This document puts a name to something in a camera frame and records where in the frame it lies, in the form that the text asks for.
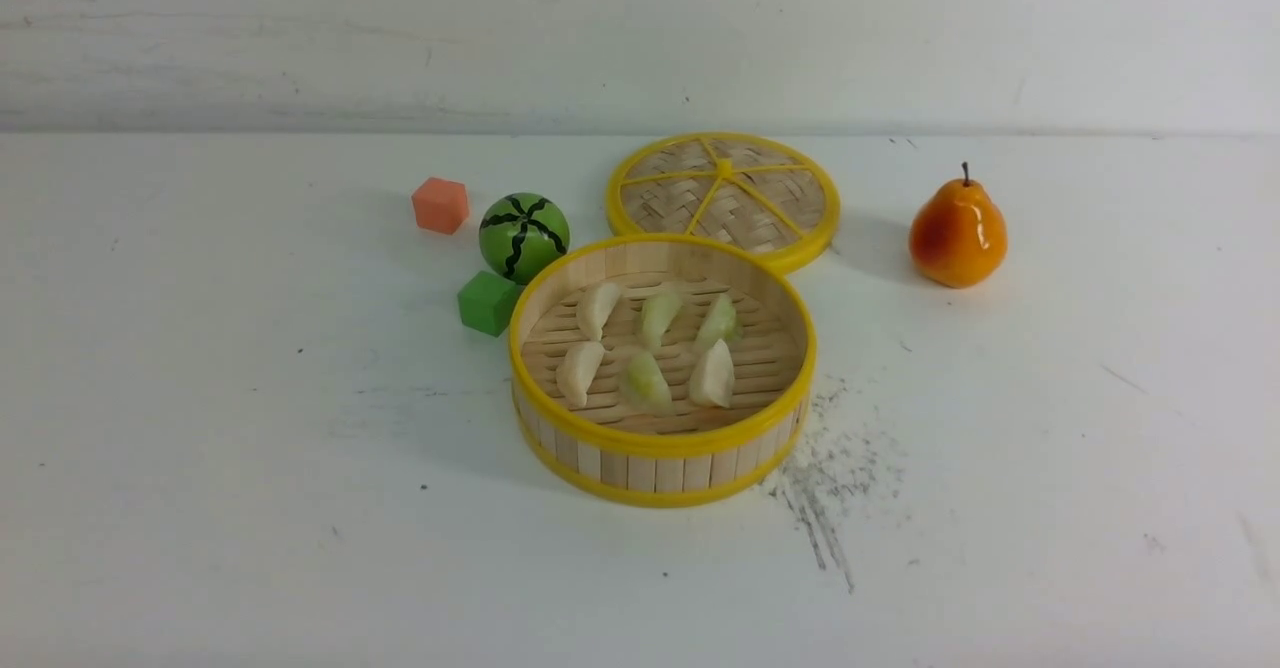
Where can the bamboo steamer tray yellow rim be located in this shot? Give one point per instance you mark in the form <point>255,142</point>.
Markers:
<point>694,454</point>

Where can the woven bamboo steamer lid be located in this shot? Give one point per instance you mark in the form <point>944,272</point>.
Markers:
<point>752,193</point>

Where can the orange yellow toy pear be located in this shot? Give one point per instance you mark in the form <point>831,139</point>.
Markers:
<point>959,237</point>

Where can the green toy watermelon ball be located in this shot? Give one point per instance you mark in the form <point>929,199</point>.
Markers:
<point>521,234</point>

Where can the orange foam cube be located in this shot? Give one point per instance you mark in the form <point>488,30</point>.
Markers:
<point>440,205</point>

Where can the green foam cube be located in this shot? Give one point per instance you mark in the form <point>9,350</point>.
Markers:
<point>486,303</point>

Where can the white dumpling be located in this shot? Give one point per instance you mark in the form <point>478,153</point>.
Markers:
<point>712,379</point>
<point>595,307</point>
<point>577,370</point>

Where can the green dumpling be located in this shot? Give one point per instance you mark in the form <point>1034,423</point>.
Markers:
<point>657,313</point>
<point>643,385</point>
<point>720,324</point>

